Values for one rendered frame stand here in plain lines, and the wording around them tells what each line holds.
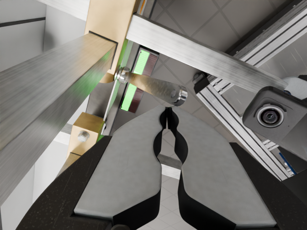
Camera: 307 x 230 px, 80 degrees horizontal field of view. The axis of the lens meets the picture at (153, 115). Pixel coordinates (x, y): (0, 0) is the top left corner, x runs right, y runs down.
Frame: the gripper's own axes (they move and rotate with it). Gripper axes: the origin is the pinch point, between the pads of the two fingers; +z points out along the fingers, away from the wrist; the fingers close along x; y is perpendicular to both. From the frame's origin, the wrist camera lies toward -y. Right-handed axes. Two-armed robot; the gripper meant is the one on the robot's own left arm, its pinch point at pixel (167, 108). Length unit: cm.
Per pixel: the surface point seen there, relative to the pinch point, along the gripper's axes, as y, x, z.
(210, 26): 4, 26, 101
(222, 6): -5, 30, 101
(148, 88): 0.5, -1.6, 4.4
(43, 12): -3.1, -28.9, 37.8
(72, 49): -2.2, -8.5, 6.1
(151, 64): 6.0, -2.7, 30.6
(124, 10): -5.1, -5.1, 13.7
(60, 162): 48, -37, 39
